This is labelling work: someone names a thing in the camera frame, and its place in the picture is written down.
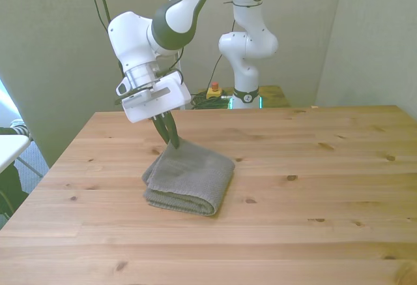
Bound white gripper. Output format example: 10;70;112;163
122;70;192;151

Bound grey towel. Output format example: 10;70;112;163
141;139;237;217

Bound yellow emergency stop box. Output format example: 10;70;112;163
206;82;224;100

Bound grey metal table leg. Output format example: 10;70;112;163
15;155;45;179

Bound white side table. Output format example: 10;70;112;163
0;134;31;175

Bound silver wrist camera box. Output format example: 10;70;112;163
115;81;153;108

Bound coiled dark floor cables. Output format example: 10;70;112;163
190;91;234;110

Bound black emergency stop cable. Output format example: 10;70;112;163
207;53;224;91

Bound black camera stand pole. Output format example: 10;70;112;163
82;0;126;78

